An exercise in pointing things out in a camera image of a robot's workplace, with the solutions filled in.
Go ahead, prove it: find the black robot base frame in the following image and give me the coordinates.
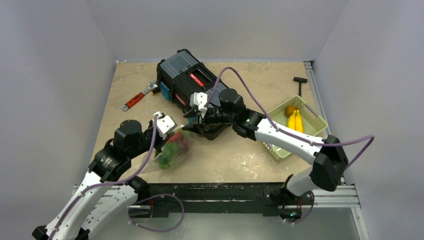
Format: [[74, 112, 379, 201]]
[[128, 182, 314, 221]]

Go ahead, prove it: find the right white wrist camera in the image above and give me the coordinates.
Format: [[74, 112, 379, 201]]
[[189, 92, 208, 118]]

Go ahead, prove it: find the red handled adjustable wrench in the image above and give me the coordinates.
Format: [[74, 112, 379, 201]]
[[121, 82, 158, 112]]

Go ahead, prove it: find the clear zip top bag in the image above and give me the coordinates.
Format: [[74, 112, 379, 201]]
[[140, 125, 196, 174]]

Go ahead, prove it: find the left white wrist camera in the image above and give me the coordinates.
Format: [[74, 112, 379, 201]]
[[154, 111, 177, 138]]

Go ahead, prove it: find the yellow banana bunch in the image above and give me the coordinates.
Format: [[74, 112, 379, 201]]
[[287, 110, 304, 133]]

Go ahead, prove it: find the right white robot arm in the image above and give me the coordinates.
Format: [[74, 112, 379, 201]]
[[190, 88, 348, 204]]

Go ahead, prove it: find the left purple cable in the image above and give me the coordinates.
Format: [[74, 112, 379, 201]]
[[46, 114, 160, 240]]

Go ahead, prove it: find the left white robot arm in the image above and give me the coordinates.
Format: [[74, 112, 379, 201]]
[[32, 114, 170, 240]]

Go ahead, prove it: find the brown kiwi fruit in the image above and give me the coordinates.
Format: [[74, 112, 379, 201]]
[[284, 105, 298, 118]]

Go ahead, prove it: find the dark red apple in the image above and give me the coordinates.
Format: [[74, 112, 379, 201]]
[[167, 130, 194, 154]]

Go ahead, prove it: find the green bell pepper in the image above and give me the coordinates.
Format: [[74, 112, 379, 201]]
[[156, 143, 179, 169]]

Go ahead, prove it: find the black plastic toolbox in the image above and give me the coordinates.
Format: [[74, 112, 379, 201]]
[[156, 48, 243, 141]]

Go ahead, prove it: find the light green plastic basket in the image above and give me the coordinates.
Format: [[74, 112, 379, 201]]
[[261, 95, 329, 163]]

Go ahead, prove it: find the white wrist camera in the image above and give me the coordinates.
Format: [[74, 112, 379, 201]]
[[189, 92, 208, 118], [154, 111, 177, 138]]

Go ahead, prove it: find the black T-handle tool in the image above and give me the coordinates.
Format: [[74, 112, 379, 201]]
[[293, 76, 308, 97]]

